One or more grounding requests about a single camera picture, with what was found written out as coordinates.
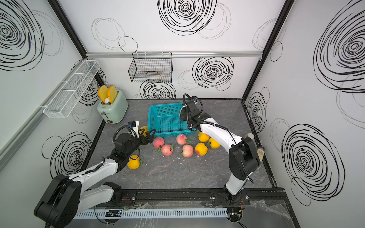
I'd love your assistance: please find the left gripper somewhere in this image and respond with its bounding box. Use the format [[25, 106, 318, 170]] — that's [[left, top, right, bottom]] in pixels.
[[126, 128, 155, 158]]

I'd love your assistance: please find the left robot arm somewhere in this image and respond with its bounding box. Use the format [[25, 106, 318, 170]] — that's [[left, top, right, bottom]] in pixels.
[[34, 121, 156, 228]]

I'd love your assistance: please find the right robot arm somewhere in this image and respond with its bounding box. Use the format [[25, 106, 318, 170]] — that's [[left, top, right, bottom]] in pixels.
[[180, 94, 265, 201]]

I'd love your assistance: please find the teal plastic basket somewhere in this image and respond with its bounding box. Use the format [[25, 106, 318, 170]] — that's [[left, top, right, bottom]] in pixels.
[[147, 103, 195, 138]]

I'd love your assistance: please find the pink peach far left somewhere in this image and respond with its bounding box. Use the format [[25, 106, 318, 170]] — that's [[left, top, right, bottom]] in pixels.
[[153, 137, 164, 149]]

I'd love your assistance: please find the pink peach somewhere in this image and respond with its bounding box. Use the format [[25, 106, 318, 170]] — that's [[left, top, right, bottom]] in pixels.
[[181, 144, 194, 158], [176, 134, 190, 145], [153, 137, 164, 149], [157, 144, 174, 156]]

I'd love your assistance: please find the yellow peach with red blush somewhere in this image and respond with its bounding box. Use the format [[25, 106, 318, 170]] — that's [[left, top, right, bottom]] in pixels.
[[198, 132, 210, 143]]

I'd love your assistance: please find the pink peach upper middle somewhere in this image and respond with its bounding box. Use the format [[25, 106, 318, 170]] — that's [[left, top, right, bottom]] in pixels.
[[176, 134, 190, 145]]

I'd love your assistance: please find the pink peach lower middle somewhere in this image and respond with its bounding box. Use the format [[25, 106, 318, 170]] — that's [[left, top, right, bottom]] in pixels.
[[181, 144, 194, 158]]

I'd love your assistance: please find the pink peach lower left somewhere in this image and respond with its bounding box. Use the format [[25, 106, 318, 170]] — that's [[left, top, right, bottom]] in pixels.
[[157, 144, 174, 156]]

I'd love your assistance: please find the mint green toaster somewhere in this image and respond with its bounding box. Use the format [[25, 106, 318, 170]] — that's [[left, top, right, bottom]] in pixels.
[[97, 89, 128, 124]]

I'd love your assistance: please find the right yellow toast slice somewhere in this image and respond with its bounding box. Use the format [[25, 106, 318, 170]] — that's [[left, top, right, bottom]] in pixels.
[[107, 85, 118, 104]]

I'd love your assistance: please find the yellow toast slice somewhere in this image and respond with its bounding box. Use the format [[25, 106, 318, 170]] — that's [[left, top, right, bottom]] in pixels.
[[98, 85, 109, 103], [107, 85, 118, 104]]

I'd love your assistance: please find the left yellow toast slice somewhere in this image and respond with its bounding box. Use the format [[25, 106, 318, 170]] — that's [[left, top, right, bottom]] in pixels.
[[98, 85, 109, 103]]

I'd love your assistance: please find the beige spice jar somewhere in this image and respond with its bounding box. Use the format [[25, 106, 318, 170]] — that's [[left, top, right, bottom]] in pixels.
[[257, 147, 265, 162]]

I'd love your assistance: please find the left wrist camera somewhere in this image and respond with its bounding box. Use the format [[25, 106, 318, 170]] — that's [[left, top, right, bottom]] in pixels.
[[128, 121, 139, 138]]

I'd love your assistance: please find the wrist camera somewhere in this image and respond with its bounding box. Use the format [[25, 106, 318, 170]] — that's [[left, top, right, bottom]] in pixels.
[[128, 121, 139, 138], [191, 96, 198, 103]]

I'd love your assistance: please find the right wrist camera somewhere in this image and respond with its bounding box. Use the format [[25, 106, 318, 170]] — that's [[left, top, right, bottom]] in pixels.
[[191, 96, 198, 103]]

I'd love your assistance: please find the black wire wall basket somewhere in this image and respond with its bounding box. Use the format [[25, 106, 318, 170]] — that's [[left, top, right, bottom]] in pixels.
[[128, 52, 173, 83]]

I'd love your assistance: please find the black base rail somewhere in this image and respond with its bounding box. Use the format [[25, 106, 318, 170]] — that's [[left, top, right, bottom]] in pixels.
[[117, 188, 287, 206]]

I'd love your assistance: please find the white wire wall shelf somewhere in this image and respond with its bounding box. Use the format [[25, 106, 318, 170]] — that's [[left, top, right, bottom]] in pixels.
[[43, 60, 100, 119]]

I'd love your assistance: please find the white slotted cable duct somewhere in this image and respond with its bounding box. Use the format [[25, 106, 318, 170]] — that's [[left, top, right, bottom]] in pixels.
[[74, 208, 229, 219]]

